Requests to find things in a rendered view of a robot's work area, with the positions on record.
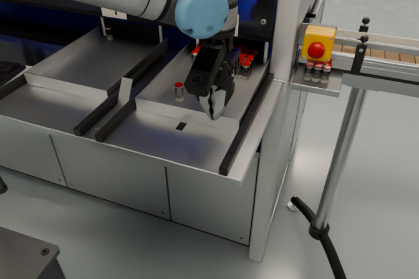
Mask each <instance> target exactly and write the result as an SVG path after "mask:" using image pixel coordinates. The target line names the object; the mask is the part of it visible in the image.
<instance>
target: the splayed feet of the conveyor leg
mask: <svg viewBox="0 0 419 279"><path fill-rule="evenodd" d="M287 208H288V209H289V210H291V211H297V210H299V211H300V212H301V213H302V214H303V215H304V216H305V217H306V219H307V220H308V221H309V223H310V226H309V235H310V236H311V237H312V238H313V239H316V240H320V242H321V244H322V246H323V248H324V251H325V254H326V255H327V258H328V261H329V263H330V267H331V269H332V272H333V274H334V277H335V279H347V278H346V276H345V273H344V270H343V268H342V265H341V263H340V260H339V257H338V255H337V252H336V250H335V248H334V246H333V243H332V241H331V239H330V237H329V236H328V233H329V230H330V226H329V224H328V223H327V227H326V228H325V229H324V230H319V229H317V228H315V226H314V222H315V217H316V215H315V214H314V212H313V211H312V210H311V208H310V207H309V206H307V205H306V204H305V203H304V202H303V201H302V200H301V199H300V198H299V197H297V196H293V197H292V198H291V201H289V202H288V203H287Z"/></svg>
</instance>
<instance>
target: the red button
mask: <svg viewBox="0 0 419 279"><path fill-rule="evenodd" d="M324 52H325V47H324V45H323V44H322V43H320V42H313V43H311V44H310V46H309V48H308V50H307V53H308V55H309V56H310V57H311V58H313V59H319V58H321V57H322V56H323V54H324Z"/></svg>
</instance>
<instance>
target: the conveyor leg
mask: <svg viewBox="0 0 419 279"><path fill-rule="evenodd" d="M346 86H348V87H352V88H351V91H350V95H349V99H348V102H347V106H346V109H345V113H344V117H343V120H342V124H341V127H340V131H339V135H338V138H337V142H336V146H335V149H334V153H333V157H332V161H331V164H330V168H329V172H328V175H327V179H326V181H325V186H324V190H323V193H322V197H321V199H320V204H319V208H318V210H317V215H316V217H315V222H314V226H315V228H317V229H319V230H324V229H325V228H326V227H327V223H328V220H329V217H330V213H331V210H332V207H333V205H334V201H335V197H336V195H337V191H338V188H339V185H340V181H341V179H342V175H343V172H344V169H345V165H346V162H347V159H348V157H349V153H350V149H351V147H352V143H353V140H354V137H355V133H356V131H357V127H358V124H359V121H360V117H361V114H362V111H363V108H364V105H365V101H366V99H367V95H368V91H369V90H371V89H367V88H361V87H354V86H350V85H346ZM372 91H376V92H378V90H372Z"/></svg>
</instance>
